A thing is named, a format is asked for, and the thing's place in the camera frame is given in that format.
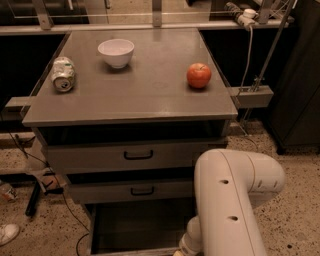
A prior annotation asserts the metal diagonal rod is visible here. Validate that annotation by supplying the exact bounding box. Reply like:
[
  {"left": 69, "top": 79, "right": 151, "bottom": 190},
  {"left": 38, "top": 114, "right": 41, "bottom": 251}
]
[{"left": 250, "top": 0, "right": 296, "bottom": 92}]

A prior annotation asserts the grey drawer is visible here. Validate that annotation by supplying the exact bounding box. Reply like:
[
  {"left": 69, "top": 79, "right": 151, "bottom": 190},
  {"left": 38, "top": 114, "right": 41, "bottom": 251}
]
[
  {"left": 87, "top": 198, "right": 196, "bottom": 256},
  {"left": 41, "top": 120, "right": 229, "bottom": 174},
  {"left": 67, "top": 167, "right": 194, "bottom": 204}
]

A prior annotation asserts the white power cable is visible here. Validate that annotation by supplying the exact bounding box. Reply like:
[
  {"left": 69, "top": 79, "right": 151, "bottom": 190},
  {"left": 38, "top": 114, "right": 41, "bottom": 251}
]
[{"left": 229, "top": 26, "right": 260, "bottom": 151}]

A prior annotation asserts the white shoe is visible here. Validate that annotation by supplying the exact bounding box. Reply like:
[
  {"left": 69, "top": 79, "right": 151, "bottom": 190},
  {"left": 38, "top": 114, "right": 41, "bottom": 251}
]
[{"left": 0, "top": 224, "right": 20, "bottom": 246}]

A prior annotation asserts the black floor cable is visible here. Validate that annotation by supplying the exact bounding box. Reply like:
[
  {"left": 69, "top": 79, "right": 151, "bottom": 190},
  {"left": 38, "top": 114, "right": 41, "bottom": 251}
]
[{"left": 0, "top": 113, "right": 91, "bottom": 256}]

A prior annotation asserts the plastic bottle on floor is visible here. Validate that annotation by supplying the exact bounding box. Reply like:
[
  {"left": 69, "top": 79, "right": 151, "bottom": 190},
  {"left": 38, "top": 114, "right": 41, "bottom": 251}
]
[{"left": 0, "top": 182, "right": 17, "bottom": 202}]

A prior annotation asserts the dark cabinet right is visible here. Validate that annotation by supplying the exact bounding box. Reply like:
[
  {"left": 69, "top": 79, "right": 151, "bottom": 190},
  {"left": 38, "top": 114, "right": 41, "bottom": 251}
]
[{"left": 266, "top": 0, "right": 320, "bottom": 154}]

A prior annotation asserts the white bowl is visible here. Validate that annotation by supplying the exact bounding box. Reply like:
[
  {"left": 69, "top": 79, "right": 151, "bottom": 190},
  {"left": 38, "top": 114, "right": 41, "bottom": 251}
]
[{"left": 98, "top": 39, "right": 135, "bottom": 69}]

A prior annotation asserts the crushed white soda can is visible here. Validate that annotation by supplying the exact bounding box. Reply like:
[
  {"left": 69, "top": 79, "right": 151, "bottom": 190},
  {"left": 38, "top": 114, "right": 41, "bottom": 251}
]
[{"left": 51, "top": 57, "right": 75, "bottom": 92}]

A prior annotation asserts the grey drawer cabinet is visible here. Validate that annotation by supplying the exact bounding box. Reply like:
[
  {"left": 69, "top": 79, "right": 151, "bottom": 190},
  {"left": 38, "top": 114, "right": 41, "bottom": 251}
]
[{"left": 21, "top": 27, "right": 238, "bottom": 256}]

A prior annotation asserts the grey top drawer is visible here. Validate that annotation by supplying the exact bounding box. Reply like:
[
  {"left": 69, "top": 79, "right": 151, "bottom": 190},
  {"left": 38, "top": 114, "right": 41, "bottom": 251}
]
[{"left": 41, "top": 120, "right": 229, "bottom": 174}]

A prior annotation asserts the grey bottom drawer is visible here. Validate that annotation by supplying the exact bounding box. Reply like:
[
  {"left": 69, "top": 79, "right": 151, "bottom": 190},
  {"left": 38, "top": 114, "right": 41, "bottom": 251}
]
[{"left": 87, "top": 198, "right": 196, "bottom": 256}]

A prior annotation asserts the red apple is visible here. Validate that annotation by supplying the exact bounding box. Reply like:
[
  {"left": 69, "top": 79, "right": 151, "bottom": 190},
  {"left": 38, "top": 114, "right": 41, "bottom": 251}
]
[{"left": 187, "top": 63, "right": 212, "bottom": 89}]

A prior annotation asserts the grey middle drawer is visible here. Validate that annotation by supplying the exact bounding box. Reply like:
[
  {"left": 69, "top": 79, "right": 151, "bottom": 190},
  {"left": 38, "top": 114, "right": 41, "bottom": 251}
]
[{"left": 67, "top": 167, "right": 194, "bottom": 204}]

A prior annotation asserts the grey metal bracket block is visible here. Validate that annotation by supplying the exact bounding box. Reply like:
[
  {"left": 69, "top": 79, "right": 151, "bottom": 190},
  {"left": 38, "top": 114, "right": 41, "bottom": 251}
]
[{"left": 228, "top": 86, "right": 274, "bottom": 109}]

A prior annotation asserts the black tool on floor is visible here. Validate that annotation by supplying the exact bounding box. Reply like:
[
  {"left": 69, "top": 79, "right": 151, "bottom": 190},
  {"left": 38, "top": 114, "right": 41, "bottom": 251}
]
[{"left": 25, "top": 181, "right": 64, "bottom": 217}]

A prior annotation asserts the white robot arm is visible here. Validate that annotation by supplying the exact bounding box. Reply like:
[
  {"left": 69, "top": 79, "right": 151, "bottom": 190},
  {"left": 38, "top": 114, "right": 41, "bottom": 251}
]
[{"left": 173, "top": 149, "right": 285, "bottom": 256}]

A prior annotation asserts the white power strip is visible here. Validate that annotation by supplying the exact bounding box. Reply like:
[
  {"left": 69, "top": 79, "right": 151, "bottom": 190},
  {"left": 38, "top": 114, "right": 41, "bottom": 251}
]
[{"left": 225, "top": 2, "right": 257, "bottom": 29}]

